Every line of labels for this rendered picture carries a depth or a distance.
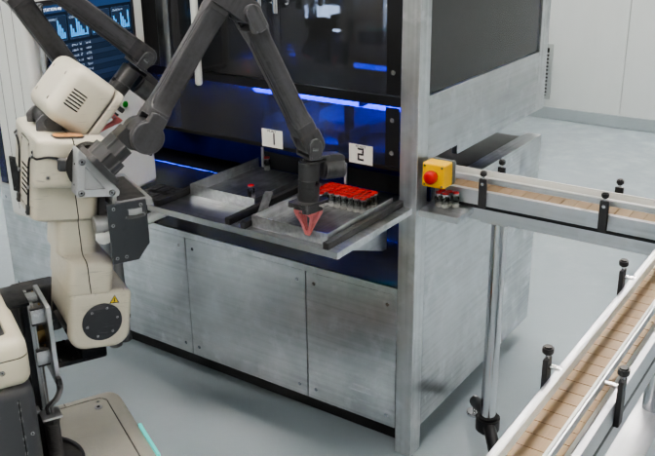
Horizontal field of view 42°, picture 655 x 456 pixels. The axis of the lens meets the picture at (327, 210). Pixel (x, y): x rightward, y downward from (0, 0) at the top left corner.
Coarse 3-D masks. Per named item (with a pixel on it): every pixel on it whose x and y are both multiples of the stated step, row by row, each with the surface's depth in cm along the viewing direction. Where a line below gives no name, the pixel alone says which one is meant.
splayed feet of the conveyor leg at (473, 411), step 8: (472, 400) 301; (480, 400) 295; (472, 408) 308; (480, 408) 289; (472, 416) 305; (480, 416) 281; (496, 416) 281; (480, 424) 280; (488, 424) 279; (496, 424) 279; (480, 432) 281; (488, 432) 276; (496, 432) 276; (488, 440) 273; (496, 440) 273; (488, 448) 272
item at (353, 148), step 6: (354, 144) 259; (354, 150) 260; (360, 150) 259; (366, 150) 257; (354, 156) 261; (360, 156) 259; (366, 156) 258; (354, 162) 261; (360, 162) 260; (366, 162) 259
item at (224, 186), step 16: (256, 160) 293; (208, 176) 274; (224, 176) 281; (240, 176) 285; (256, 176) 284; (272, 176) 284; (288, 176) 284; (192, 192) 268; (208, 192) 264; (224, 192) 260; (240, 192) 270; (256, 192) 269
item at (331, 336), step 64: (192, 256) 316; (256, 256) 297; (448, 256) 280; (512, 256) 330; (192, 320) 327; (256, 320) 307; (320, 320) 289; (384, 320) 273; (448, 320) 290; (512, 320) 343; (320, 384) 298; (384, 384) 281; (448, 384) 300
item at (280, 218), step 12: (276, 204) 249; (384, 204) 250; (252, 216) 241; (264, 216) 246; (276, 216) 249; (288, 216) 249; (324, 216) 248; (336, 216) 248; (348, 216) 248; (360, 216) 240; (264, 228) 240; (276, 228) 237; (288, 228) 235; (300, 228) 232; (324, 228) 240; (336, 228) 230; (312, 240) 231; (324, 240) 228
